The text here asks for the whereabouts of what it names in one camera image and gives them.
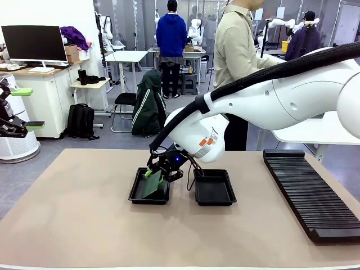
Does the purple crumpled garment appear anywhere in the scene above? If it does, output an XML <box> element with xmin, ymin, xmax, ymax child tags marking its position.
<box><xmin>60</xmin><ymin>26</ymin><xmax>89</xmax><ymax>51</ymax></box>

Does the large white table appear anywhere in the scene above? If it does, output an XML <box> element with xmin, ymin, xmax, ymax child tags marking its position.
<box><xmin>256</xmin><ymin>111</ymin><xmax>360</xmax><ymax>163</ymax></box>

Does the black backpack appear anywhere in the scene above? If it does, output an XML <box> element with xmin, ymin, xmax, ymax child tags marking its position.
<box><xmin>66</xmin><ymin>103</ymin><xmax>100</xmax><ymax>141</ymax></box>

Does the cluttered background work table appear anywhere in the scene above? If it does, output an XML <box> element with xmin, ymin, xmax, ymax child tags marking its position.
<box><xmin>147</xmin><ymin>46</ymin><xmax>208</xmax><ymax>85</ymax></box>

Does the black computer monitor white stand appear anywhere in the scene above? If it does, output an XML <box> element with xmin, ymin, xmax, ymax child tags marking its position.
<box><xmin>1</xmin><ymin>25</ymin><xmax>69</xmax><ymax>73</ymax></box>

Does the black stand pole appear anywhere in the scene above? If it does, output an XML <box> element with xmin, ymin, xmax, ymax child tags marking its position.
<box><xmin>260</xmin><ymin>21</ymin><xmax>268</xmax><ymax>59</ymax></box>

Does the grey plastic stool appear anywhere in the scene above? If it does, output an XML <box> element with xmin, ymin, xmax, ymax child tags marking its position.
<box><xmin>181</xmin><ymin>73</ymin><xmax>199</xmax><ymax>96</ymax></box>

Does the black slotted board rack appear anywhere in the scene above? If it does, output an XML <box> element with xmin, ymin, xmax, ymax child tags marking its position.
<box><xmin>263</xmin><ymin>149</ymin><xmax>360</xmax><ymax>244</ymax></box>

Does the small wooden side table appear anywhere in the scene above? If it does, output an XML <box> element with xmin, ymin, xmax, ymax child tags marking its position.
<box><xmin>69</xmin><ymin>78</ymin><xmax>111</xmax><ymax>118</ymax></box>

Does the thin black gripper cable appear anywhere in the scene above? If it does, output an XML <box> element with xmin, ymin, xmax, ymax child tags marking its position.
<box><xmin>186</xmin><ymin>156</ymin><xmax>205</xmax><ymax>192</ymax></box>

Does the white cabinet desk wooden top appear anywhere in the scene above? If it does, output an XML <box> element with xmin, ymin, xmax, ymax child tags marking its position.
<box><xmin>0</xmin><ymin>59</ymin><xmax>91</xmax><ymax>139</ymax></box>

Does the person in beige shirt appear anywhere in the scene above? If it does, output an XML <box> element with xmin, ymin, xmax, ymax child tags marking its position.
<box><xmin>213</xmin><ymin>0</ymin><xmax>265</xmax><ymax>152</ymax></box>

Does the black crumpled cloth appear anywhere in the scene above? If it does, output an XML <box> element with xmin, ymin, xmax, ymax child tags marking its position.
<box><xmin>84</xmin><ymin>75</ymin><xmax>106</xmax><ymax>84</ymax></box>

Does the person's right forearm beige sleeve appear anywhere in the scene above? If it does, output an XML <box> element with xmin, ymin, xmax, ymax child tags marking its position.
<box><xmin>253</xmin><ymin>53</ymin><xmax>287</xmax><ymax>70</ymax></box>

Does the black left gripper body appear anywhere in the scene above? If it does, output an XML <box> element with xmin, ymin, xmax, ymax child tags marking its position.
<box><xmin>0</xmin><ymin>94</ymin><xmax>14</xmax><ymax>122</ymax></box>

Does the person in blue hoodie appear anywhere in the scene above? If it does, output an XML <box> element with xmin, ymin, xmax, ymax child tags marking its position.
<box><xmin>155</xmin><ymin>0</ymin><xmax>188</xmax><ymax>100</ymax></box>

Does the black plastic ESD tray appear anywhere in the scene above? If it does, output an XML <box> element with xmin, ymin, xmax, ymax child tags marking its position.
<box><xmin>193</xmin><ymin>169</ymin><xmax>237</xmax><ymax>207</ymax></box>
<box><xmin>128</xmin><ymin>167</ymin><xmax>171</xmax><ymax>205</ymax></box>

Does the brown cardboard box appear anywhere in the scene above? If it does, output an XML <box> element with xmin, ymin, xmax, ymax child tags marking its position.
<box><xmin>64</xmin><ymin>44</ymin><xmax>80</xmax><ymax>64</ymax></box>

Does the dark green striped jacket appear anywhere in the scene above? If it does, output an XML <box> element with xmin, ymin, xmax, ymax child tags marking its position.
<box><xmin>131</xmin><ymin>69</ymin><xmax>169</xmax><ymax>138</ymax></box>

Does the white background table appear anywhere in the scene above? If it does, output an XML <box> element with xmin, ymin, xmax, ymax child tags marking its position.
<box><xmin>105</xmin><ymin>50</ymin><xmax>149</xmax><ymax>93</ymax></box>

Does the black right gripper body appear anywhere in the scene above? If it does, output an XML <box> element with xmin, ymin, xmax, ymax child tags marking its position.
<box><xmin>153</xmin><ymin>148</ymin><xmax>192</xmax><ymax>171</ymax></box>

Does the green printed circuit board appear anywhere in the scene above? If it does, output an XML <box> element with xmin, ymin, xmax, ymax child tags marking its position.
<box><xmin>139</xmin><ymin>169</ymin><xmax>164</xmax><ymax>200</ymax></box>

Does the person in dark navy jacket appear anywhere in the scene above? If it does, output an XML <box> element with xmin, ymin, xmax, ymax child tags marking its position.
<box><xmin>285</xmin><ymin>10</ymin><xmax>321</xmax><ymax>62</ymax></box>

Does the black metal frame chair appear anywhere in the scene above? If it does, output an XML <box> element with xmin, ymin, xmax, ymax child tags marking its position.
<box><xmin>111</xmin><ymin>92</ymin><xmax>138</xmax><ymax>133</ymax></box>

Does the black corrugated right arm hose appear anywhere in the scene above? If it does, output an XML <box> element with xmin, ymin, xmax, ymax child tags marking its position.
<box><xmin>148</xmin><ymin>42</ymin><xmax>360</xmax><ymax>154</ymax></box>

